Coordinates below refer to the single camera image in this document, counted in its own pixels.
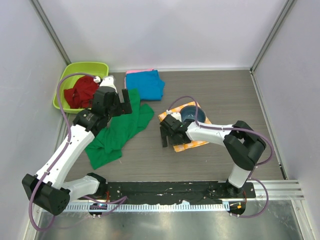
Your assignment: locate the dark blue ceramic bowl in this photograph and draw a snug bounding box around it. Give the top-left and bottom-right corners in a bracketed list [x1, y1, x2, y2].
[179, 105, 206, 123]

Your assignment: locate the blue t shirt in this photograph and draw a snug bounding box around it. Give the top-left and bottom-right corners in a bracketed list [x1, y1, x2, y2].
[125, 70, 165, 101]

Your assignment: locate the green t shirt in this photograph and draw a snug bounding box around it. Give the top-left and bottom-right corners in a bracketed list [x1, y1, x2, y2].
[85, 89, 155, 170]

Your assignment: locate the pink t shirt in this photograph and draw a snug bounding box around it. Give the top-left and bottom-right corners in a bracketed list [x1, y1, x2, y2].
[124, 68, 155, 88]

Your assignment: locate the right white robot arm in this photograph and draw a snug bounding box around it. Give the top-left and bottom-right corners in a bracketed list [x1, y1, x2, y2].
[159, 115, 267, 198]

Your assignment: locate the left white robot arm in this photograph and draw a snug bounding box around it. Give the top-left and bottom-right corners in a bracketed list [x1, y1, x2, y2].
[22, 86, 132, 216]

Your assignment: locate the red t shirt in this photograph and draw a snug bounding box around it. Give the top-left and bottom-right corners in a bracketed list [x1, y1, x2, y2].
[63, 76, 99, 109]

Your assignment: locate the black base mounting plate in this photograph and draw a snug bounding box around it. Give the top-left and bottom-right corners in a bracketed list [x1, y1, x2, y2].
[90, 181, 256, 205]

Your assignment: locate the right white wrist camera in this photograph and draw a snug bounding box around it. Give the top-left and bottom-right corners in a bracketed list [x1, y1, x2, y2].
[166, 109, 182, 122]

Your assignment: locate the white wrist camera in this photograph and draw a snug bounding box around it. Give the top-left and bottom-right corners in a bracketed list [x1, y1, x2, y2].
[93, 75, 117, 92]
[166, 109, 182, 122]

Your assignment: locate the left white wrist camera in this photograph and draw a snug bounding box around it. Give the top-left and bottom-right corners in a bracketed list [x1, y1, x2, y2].
[93, 75, 117, 92]

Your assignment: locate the perforated metal rail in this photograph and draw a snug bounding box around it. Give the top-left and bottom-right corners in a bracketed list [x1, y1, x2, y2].
[63, 200, 230, 213]

